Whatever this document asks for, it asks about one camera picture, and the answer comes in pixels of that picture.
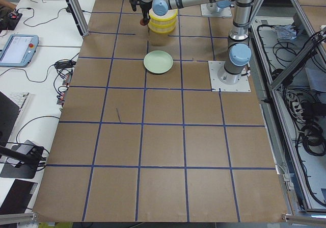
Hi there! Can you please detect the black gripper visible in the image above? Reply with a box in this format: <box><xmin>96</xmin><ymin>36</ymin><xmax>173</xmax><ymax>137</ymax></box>
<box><xmin>129</xmin><ymin>0</ymin><xmax>152</xmax><ymax>16</ymax></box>

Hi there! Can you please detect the brown round bun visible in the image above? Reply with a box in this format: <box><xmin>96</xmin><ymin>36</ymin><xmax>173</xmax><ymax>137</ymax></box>
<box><xmin>140</xmin><ymin>18</ymin><xmax>149</xmax><ymax>26</ymax></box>

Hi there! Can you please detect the yellow rimmed bottom steamer tray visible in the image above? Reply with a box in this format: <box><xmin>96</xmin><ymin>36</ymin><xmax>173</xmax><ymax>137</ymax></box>
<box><xmin>148</xmin><ymin>21</ymin><xmax>176</xmax><ymax>34</ymax></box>

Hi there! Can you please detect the light green plate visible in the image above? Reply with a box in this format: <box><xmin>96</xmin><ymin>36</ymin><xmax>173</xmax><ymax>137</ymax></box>
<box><xmin>143</xmin><ymin>50</ymin><xmax>173</xmax><ymax>74</ymax></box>

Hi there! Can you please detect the blue teach pendant tablet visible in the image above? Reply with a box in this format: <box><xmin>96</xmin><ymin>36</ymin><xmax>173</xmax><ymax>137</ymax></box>
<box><xmin>1</xmin><ymin>34</ymin><xmax>39</xmax><ymax>68</ymax></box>

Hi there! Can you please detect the white keyboard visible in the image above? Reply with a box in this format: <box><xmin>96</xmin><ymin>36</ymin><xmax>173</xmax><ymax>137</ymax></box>
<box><xmin>9</xmin><ymin>92</ymin><xmax>31</xmax><ymax>113</ymax></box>

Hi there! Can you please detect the black laptop corner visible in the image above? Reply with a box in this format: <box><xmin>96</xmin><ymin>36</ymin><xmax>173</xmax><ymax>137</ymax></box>
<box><xmin>1</xmin><ymin>179</ymin><xmax>38</xmax><ymax>215</ymax></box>

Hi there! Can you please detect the aluminium frame upright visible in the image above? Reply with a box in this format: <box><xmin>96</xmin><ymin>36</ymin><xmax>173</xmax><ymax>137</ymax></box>
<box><xmin>65</xmin><ymin>0</ymin><xmax>89</xmax><ymax>37</ymax></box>

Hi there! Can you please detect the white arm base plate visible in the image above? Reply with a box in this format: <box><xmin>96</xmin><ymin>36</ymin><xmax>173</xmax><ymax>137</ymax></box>
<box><xmin>208</xmin><ymin>61</ymin><xmax>251</xmax><ymax>92</ymax></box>
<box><xmin>200</xmin><ymin>4</ymin><xmax>232</xmax><ymax>18</ymax></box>

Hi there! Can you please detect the black cable tangle right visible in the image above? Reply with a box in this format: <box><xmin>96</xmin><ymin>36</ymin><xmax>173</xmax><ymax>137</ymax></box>
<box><xmin>257</xmin><ymin>21</ymin><xmax>326</xmax><ymax>208</ymax></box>

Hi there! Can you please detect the black tripod mount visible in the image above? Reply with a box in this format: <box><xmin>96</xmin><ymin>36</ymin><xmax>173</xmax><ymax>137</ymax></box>
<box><xmin>1</xmin><ymin>140</ymin><xmax>47</xmax><ymax>180</ymax></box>

